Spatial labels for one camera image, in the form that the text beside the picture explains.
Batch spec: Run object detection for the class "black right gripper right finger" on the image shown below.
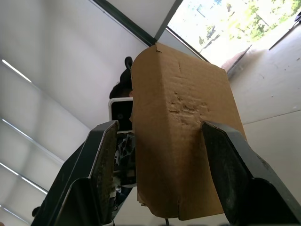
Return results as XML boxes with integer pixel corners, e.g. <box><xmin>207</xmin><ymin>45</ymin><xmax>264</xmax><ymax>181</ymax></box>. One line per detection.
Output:
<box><xmin>201</xmin><ymin>120</ymin><xmax>301</xmax><ymax>224</ymax></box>

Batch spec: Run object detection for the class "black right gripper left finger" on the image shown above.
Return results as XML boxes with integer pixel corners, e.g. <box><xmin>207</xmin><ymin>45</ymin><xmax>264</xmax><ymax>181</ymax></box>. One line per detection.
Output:
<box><xmin>31</xmin><ymin>120</ymin><xmax>119</xmax><ymax>226</ymax></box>

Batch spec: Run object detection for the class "small brown cardboard box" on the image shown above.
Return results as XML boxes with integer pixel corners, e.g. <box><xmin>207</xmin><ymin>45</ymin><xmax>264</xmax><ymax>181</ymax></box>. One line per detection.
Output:
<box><xmin>130</xmin><ymin>42</ymin><xmax>247</xmax><ymax>221</ymax></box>

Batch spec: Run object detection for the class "white-rimmed black VR headset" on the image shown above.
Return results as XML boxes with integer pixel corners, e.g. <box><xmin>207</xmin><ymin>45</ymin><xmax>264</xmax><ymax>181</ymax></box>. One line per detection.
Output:
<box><xmin>108</xmin><ymin>97</ymin><xmax>135</xmax><ymax>133</ymax></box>

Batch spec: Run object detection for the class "white ceiling light strip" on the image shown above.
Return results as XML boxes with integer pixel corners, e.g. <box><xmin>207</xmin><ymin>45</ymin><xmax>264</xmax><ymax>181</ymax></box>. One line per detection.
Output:
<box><xmin>21</xmin><ymin>176</ymin><xmax>49</xmax><ymax>195</ymax></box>
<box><xmin>1</xmin><ymin>118</ymin><xmax>33</xmax><ymax>142</ymax></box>
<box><xmin>1</xmin><ymin>59</ymin><xmax>32</xmax><ymax>83</ymax></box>

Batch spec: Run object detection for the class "dark-haired person's head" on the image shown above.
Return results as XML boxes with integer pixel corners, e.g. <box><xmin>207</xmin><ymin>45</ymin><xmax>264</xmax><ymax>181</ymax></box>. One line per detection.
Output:
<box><xmin>109</xmin><ymin>56</ymin><xmax>134</xmax><ymax>99</ymax></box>

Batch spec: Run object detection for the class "bright window pane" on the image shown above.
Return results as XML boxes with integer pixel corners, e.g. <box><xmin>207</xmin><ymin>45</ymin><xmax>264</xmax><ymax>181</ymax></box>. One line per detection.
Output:
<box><xmin>166</xmin><ymin>0</ymin><xmax>301</xmax><ymax>64</ymax></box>

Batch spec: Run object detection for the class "dark green window frame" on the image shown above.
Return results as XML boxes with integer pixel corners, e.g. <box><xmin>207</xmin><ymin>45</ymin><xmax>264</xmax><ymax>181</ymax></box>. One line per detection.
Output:
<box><xmin>93</xmin><ymin>0</ymin><xmax>184</xmax><ymax>47</ymax></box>

